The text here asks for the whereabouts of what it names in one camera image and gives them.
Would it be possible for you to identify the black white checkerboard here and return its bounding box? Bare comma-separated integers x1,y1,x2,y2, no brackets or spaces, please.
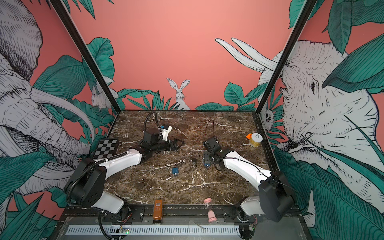
93,138,119,160

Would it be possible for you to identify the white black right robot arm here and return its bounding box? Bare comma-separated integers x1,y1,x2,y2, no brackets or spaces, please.
203,136,296,223

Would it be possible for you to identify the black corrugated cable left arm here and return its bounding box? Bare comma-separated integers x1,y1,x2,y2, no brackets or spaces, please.
65,111,160,208

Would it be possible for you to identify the orange rectangular device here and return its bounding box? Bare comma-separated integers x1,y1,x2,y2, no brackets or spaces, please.
153,199,164,224

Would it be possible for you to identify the black corner frame post right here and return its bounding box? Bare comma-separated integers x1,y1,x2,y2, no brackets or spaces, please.
256,0,317,114

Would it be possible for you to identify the pink hourglass timer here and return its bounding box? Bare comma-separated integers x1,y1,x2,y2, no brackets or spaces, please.
204,198,217,224

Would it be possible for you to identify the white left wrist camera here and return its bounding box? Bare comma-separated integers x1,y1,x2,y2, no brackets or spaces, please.
159,125,172,141

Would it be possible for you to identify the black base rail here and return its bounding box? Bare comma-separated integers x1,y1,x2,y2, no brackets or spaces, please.
57,204,305,228

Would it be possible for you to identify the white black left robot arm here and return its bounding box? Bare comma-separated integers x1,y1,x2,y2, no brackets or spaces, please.
64,126,185,215

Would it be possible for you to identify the black corner frame post left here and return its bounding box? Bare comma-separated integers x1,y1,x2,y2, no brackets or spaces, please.
50,0,121,115

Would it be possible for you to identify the white ventilated strip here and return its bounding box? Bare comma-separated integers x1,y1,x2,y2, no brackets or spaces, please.
65,225,240,236

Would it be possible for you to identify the black corner frame post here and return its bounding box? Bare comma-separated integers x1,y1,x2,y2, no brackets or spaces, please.
256,0,317,114
50,0,121,115

